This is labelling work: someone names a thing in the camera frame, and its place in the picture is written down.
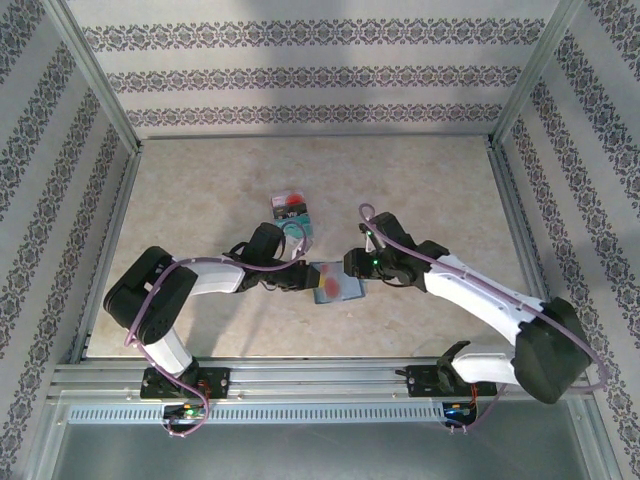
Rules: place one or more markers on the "blue card holder wallet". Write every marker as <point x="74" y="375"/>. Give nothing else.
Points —
<point x="350" y="292"/>

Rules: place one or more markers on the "card with red circle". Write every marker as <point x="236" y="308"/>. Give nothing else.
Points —
<point x="292" y="200"/>
<point x="332" y="287"/>

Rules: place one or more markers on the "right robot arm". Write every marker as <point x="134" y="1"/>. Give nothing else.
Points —
<point x="550" y="350"/>

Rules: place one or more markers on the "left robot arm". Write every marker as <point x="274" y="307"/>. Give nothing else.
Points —
<point x="145" y="295"/>

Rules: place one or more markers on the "black card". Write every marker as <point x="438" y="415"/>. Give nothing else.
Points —
<point x="287" y="214"/>

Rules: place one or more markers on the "teal card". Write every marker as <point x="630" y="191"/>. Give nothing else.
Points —
<point x="309" y="229"/>

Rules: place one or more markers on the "grey metal sheet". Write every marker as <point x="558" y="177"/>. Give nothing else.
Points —
<point x="320" y="450"/>

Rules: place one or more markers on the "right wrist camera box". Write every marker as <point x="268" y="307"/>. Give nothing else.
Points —
<point x="368" y="242"/>

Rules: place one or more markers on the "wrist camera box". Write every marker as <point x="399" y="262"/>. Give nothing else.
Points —
<point x="368" y="242"/>
<point x="302" y="248"/>

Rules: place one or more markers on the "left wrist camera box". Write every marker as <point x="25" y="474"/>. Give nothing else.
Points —
<point x="302" y="248"/>

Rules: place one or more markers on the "aluminium mounting rail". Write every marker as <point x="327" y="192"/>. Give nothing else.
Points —
<point x="320" y="377"/>

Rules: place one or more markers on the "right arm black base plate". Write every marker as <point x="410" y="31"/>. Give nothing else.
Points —
<point x="420" y="382"/>

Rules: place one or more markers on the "aluminium back rail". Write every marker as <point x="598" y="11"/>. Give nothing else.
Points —
<point x="320" y="136"/>

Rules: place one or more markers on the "aluminium side rail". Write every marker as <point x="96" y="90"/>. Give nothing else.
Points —
<point x="511" y="200"/>
<point x="119" y="210"/>

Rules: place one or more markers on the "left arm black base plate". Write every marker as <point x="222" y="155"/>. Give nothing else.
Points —
<point x="220" y="382"/>

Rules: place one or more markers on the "aluminium frame post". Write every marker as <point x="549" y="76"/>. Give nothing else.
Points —
<point x="95" y="75"/>
<point x="537" y="70"/>

